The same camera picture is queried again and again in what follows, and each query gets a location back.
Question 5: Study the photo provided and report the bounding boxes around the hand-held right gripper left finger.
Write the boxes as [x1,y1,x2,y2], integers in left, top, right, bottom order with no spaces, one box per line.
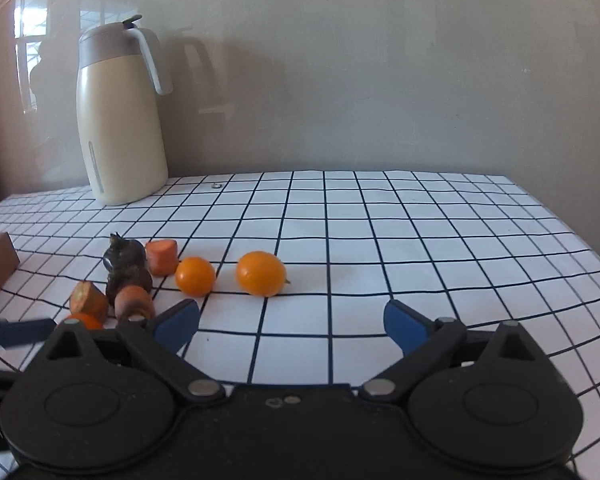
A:
[42,299,227,408]

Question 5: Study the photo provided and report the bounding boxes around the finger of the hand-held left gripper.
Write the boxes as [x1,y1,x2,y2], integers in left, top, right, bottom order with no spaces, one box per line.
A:
[0,317,57,352]

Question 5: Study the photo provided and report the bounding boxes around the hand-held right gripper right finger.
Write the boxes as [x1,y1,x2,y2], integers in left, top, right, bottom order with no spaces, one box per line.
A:
[358,299,546,403]

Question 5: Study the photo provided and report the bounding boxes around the orange kumquat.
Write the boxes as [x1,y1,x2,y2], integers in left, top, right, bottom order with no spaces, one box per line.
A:
[62,312,105,331]
[174,256,217,297]
[236,251,288,297]

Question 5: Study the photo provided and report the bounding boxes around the dark water chestnut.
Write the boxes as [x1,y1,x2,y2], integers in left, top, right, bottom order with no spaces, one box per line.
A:
[103,233,147,272]
[105,266,154,305]

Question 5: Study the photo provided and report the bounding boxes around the white black checkered tablecloth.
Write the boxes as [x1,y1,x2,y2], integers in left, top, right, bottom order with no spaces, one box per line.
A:
[0,170,600,480]

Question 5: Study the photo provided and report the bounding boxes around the cream thermos jug grey lid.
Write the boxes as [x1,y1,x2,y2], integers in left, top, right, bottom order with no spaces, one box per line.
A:
[76,15,174,206]

